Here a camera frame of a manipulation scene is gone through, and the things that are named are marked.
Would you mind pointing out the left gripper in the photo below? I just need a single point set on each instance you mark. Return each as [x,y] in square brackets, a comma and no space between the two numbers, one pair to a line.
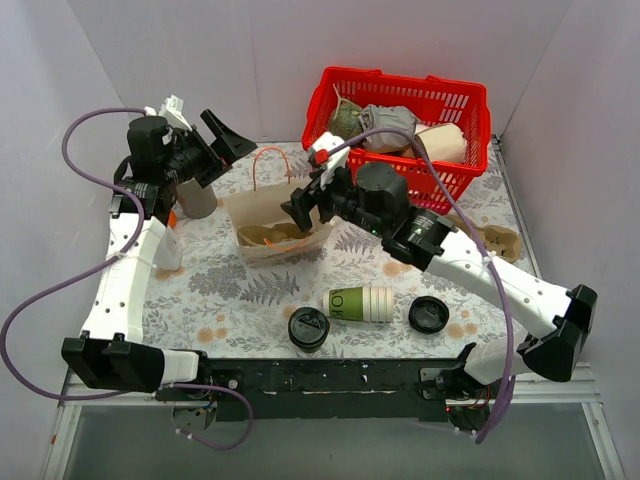
[211,154]

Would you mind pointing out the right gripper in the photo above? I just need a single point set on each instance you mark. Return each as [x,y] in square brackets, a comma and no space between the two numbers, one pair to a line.
[310,199]

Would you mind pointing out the beige paper bag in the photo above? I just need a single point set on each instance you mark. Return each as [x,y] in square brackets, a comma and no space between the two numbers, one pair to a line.
[260,205]

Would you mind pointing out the cardboard cup carrier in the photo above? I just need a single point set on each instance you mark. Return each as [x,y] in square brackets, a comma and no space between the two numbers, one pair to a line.
[504,242]
[254,235]

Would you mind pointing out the stack of green paper cups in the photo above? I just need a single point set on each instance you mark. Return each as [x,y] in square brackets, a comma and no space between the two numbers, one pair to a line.
[360,304]

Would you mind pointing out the black plastic cup lid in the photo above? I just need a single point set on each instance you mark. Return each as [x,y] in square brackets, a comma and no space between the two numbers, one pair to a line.
[308,325]

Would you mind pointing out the green paper coffee cup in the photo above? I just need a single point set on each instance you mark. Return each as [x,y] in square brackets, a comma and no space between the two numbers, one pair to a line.
[309,348]

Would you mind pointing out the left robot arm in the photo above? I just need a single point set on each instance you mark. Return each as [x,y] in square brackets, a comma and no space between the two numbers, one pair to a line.
[109,353]

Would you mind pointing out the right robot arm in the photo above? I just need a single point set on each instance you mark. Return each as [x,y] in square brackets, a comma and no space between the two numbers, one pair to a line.
[555,321]

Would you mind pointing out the grey straw holder cup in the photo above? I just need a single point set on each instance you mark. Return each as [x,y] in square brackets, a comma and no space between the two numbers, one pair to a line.
[196,202]

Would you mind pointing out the green netted melon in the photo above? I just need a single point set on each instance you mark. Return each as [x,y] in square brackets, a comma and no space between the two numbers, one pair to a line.
[344,121]

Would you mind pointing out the grey crumpled paper bag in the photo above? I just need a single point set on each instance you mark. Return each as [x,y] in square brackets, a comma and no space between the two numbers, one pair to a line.
[375,117]

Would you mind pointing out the white milk bottle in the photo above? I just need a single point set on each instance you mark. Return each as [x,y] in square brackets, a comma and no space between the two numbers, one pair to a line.
[168,255]

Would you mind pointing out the beige paper roll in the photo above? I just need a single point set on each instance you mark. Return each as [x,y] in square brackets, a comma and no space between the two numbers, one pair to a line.
[442,143]

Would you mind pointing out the spare black cup lid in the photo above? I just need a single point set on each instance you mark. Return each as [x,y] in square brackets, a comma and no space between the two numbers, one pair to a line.
[428,315]

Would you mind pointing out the red plastic shopping basket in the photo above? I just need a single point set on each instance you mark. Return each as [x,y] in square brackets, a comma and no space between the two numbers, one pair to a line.
[434,101]

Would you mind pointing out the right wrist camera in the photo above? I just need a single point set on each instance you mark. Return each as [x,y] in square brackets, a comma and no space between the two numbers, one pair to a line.
[328,153]

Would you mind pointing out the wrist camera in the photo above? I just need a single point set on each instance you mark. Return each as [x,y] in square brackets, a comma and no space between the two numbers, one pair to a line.
[328,153]
[171,110]

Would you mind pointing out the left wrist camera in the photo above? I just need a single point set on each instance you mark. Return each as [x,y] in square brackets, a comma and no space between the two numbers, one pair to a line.
[171,110]

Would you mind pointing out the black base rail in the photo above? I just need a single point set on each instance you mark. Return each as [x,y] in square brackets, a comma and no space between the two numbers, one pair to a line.
[305,388]

